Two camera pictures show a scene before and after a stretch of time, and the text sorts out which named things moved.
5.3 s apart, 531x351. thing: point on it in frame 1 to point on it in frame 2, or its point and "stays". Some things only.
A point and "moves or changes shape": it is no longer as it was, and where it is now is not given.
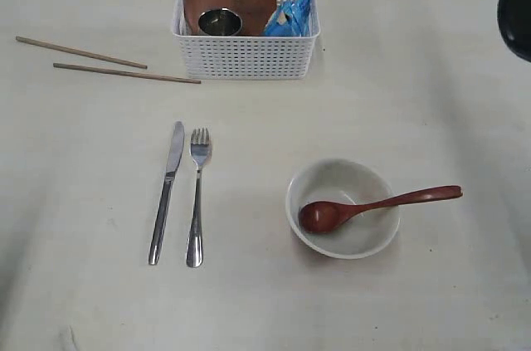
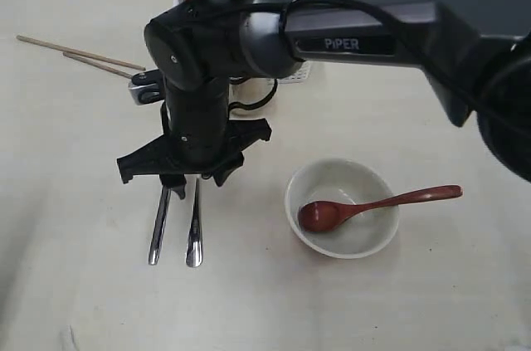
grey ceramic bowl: [344, 180] stays
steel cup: [221, 21] moves or changes shape
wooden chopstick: [124, 62] stays
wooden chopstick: [126, 73] moves or changes shape
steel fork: [200, 148] stays
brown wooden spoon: [324, 216] stays
